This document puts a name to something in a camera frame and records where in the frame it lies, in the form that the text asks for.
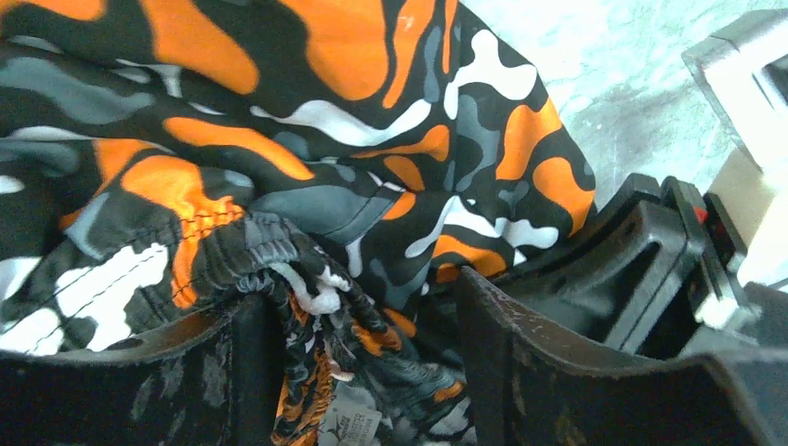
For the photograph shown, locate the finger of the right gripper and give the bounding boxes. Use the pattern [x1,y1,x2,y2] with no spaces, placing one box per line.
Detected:
[494,174,705,353]

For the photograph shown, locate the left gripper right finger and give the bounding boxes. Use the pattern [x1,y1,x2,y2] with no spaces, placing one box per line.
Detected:
[455,268,779,445]

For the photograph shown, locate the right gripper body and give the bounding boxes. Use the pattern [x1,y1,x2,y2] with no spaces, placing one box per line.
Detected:
[658,177,787,351]

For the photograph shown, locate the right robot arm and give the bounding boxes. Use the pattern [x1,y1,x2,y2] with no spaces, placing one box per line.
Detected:
[496,9,787,359]

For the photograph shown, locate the patterned dark shorts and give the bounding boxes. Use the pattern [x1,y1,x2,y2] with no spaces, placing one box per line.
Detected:
[1,1,595,445]

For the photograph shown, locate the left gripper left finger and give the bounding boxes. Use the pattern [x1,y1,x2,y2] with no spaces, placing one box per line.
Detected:
[1,295,283,445]

